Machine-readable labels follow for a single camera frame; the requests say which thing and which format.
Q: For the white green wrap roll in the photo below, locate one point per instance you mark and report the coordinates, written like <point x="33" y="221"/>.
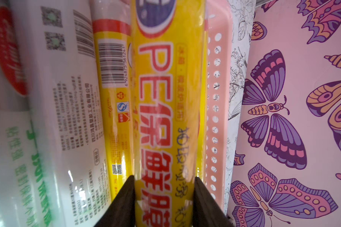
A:
<point x="24" y="201"/>

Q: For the long yellow wrap roll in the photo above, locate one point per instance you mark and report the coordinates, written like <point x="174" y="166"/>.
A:
<point x="167" y="55"/>

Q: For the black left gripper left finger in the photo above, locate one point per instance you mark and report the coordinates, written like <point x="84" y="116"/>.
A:
<point x="121" y="212"/>

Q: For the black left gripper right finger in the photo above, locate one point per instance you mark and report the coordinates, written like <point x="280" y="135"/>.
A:
<point x="206" y="212"/>

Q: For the pink perforated plastic basket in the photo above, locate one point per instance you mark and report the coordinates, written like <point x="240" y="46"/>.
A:
<point x="219" y="49"/>

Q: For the clear white wrap roll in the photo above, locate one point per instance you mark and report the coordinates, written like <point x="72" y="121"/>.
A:
<point x="58" y="57"/>

